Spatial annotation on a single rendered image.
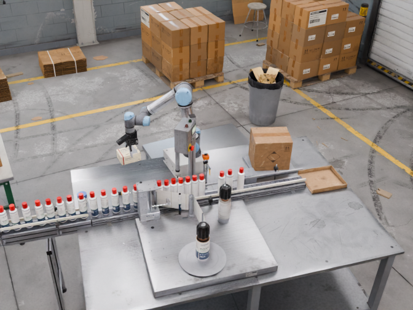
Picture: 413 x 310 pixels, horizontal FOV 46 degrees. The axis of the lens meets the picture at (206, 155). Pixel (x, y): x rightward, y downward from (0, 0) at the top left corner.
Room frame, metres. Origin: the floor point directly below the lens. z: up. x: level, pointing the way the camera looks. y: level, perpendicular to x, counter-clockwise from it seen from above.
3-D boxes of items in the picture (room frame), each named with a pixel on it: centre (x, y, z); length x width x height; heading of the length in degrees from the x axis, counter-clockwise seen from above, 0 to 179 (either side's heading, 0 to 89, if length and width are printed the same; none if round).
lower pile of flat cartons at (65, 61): (6.87, 2.23, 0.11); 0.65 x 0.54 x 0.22; 115
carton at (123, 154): (3.18, 0.62, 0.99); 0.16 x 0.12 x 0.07; 118
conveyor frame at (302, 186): (2.82, 0.02, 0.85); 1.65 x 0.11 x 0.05; 107
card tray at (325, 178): (3.11, -0.93, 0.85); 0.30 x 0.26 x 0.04; 107
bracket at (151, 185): (2.60, 0.40, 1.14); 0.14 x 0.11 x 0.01; 107
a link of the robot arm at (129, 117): (3.19, 0.59, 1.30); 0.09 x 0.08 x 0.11; 89
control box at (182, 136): (2.86, 0.15, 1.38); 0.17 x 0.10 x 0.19; 162
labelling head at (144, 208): (2.60, 0.40, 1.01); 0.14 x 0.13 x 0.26; 107
